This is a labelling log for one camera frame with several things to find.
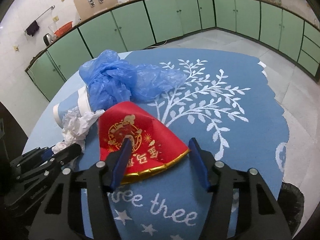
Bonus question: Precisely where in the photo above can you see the steel electric kettle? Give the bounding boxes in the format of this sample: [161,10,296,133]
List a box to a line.
[43,33,53,47]

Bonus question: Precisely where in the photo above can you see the red fabric pouch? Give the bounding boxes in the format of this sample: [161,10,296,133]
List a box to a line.
[98,101,189,185]

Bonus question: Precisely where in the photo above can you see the dark cloth on rail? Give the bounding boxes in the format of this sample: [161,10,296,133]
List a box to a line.
[25,20,40,36]

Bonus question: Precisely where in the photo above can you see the orange plastic basin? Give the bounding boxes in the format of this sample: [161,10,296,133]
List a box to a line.
[54,21,73,37]

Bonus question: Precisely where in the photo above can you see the blue white paper cup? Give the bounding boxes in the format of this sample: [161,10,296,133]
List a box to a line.
[53,86,92,128]

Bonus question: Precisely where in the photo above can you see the wall towel rail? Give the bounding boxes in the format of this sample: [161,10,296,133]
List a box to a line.
[35,5,55,21]

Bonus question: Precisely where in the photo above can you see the black trash bin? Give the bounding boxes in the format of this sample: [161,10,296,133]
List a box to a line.
[277,182,304,236]

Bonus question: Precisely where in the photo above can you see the cardboard board with scale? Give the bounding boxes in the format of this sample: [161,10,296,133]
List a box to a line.
[74,0,118,21]

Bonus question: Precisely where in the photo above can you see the white paper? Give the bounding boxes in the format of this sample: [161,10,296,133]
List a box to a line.
[52,107,105,154]

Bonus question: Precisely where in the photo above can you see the blue tree-pattern mat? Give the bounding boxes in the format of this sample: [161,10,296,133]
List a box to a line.
[107,49,289,239]

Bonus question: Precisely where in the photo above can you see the blue plastic bag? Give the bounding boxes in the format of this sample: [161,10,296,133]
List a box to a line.
[79,50,187,112]

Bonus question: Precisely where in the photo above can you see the green lower kitchen cabinets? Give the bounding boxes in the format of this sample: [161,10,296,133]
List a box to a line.
[26,0,319,100]

